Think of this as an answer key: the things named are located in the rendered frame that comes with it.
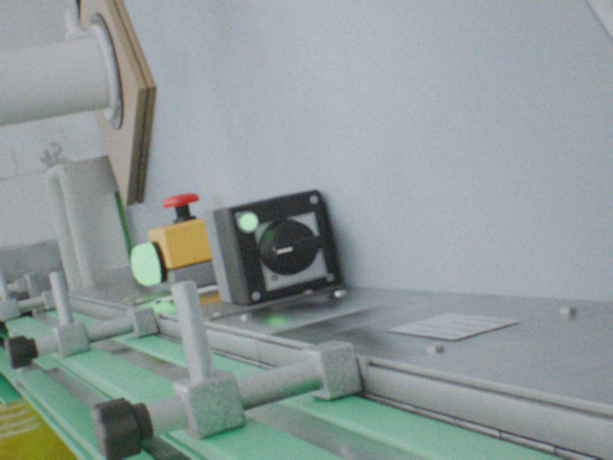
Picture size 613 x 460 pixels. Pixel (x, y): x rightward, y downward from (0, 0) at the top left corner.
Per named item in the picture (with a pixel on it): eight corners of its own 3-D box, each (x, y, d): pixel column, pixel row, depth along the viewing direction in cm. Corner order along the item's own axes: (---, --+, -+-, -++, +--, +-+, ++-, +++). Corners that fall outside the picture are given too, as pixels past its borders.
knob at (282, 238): (317, 268, 88) (332, 268, 85) (264, 281, 87) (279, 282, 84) (306, 213, 88) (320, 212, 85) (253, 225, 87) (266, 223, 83)
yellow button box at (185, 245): (224, 276, 123) (160, 292, 120) (210, 211, 122) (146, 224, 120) (242, 278, 116) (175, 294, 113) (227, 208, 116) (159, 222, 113)
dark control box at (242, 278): (310, 281, 97) (220, 304, 94) (292, 192, 96) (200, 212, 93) (347, 283, 89) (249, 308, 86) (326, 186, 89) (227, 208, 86)
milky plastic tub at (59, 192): (125, 297, 179) (73, 310, 176) (96, 162, 178) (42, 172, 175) (148, 301, 162) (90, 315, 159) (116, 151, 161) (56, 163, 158)
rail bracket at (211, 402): (347, 384, 58) (97, 455, 53) (317, 247, 57) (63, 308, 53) (377, 393, 54) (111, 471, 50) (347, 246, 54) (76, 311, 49)
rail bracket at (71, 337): (155, 331, 101) (9, 367, 96) (138, 252, 101) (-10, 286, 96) (165, 333, 97) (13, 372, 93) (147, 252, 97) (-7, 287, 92)
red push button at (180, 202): (163, 229, 119) (156, 198, 119) (198, 221, 120) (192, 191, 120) (171, 228, 115) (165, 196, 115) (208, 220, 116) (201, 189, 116)
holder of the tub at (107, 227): (136, 328, 179) (88, 340, 176) (99, 162, 177) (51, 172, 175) (159, 334, 163) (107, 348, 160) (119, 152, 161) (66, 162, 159)
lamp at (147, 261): (160, 281, 119) (133, 287, 118) (151, 241, 119) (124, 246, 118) (170, 282, 115) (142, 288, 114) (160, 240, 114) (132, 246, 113)
